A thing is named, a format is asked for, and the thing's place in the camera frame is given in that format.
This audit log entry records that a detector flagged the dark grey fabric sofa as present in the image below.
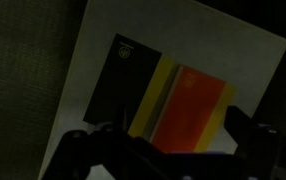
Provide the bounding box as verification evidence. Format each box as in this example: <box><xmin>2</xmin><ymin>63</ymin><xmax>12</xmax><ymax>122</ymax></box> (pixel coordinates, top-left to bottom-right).
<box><xmin>0</xmin><ymin>0</ymin><xmax>88</xmax><ymax>180</ymax></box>

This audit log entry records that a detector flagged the red book yellow spine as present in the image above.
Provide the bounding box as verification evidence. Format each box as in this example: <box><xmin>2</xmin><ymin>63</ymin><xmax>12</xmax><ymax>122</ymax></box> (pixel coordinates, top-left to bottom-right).
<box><xmin>150</xmin><ymin>65</ymin><xmax>236</xmax><ymax>152</ymax></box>

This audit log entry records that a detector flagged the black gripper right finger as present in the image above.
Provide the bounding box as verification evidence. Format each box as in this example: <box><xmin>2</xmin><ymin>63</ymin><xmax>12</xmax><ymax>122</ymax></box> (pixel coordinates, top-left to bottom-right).
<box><xmin>224</xmin><ymin>106</ymin><xmax>280</xmax><ymax>180</ymax></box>

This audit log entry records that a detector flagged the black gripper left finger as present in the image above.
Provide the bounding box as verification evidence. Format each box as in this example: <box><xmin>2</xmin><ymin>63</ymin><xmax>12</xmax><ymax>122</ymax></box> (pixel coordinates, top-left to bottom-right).
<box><xmin>41</xmin><ymin>105</ymin><xmax>171</xmax><ymax>180</ymax></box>

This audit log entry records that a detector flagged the grey coffee table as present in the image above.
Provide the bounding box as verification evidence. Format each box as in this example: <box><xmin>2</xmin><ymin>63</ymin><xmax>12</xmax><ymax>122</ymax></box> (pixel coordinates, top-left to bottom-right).
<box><xmin>42</xmin><ymin>0</ymin><xmax>286</xmax><ymax>167</ymax></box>

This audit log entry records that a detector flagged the black book yellow spine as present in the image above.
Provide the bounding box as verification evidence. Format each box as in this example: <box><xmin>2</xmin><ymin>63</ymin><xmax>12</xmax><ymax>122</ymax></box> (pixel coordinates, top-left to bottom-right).
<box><xmin>84</xmin><ymin>34</ymin><xmax>175</xmax><ymax>137</ymax></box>

